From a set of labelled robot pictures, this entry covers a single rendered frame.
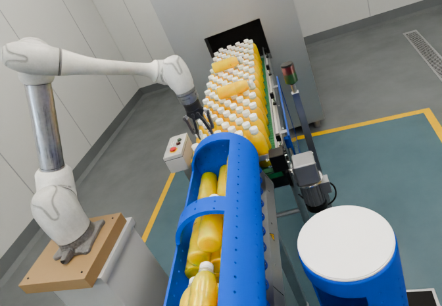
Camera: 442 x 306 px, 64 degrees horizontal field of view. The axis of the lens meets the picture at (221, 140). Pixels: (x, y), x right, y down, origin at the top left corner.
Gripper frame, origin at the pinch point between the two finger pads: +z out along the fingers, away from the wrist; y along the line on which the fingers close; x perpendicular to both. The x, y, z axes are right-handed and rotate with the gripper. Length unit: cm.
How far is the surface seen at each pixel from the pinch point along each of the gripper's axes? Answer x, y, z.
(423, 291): -31, 77, 98
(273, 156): -10.8, 28.0, 13.3
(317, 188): -4, 42, 43
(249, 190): -49, 22, -2
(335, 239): -67, 45, 10
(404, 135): 116, 119, 113
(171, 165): -1.4, -22.5, 8.8
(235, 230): -70, 19, -6
